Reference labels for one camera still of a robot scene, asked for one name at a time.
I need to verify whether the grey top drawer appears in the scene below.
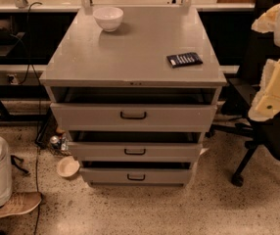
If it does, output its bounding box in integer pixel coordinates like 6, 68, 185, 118
51, 103, 217, 132

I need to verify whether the grey drawer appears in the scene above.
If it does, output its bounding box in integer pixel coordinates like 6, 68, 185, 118
80, 162, 192, 185
51, 103, 217, 132
69, 131, 202, 162

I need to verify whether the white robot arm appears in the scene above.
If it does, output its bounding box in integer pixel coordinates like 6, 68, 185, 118
248, 4, 280, 121

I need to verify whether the grey metal drawer cabinet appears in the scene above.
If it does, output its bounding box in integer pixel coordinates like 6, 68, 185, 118
39, 5, 228, 187

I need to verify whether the grey bottom drawer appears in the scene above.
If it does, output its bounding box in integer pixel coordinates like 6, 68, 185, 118
80, 162, 192, 185

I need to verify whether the grey middle drawer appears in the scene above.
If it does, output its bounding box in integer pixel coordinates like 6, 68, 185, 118
69, 131, 202, 162

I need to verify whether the black office chair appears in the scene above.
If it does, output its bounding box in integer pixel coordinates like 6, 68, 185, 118
210, 0, 280, 187

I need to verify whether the dark blue snack packet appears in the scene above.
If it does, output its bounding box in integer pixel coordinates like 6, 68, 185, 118
166, 52, 203, 69

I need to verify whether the white ceramic bowl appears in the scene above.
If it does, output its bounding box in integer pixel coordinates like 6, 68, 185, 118
93, 7, 123, 32

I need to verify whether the beige bowl on floor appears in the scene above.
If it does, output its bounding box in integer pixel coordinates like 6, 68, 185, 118
57, 156, 80, 178

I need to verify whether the metal drink can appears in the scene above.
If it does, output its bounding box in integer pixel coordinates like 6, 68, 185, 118
50, 135, 61, 149

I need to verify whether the tan sneaker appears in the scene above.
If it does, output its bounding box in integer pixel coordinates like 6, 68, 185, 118
0, 192, 42, 218

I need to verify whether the black power cable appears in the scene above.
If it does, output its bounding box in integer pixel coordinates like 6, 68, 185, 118
17, 1, 44, 235

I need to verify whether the wall power outlet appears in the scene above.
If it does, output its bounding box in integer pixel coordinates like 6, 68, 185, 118
8, 74, 19, 85

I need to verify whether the black strap on floor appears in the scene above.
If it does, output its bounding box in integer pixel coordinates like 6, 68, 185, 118
10, 154, 31, 176

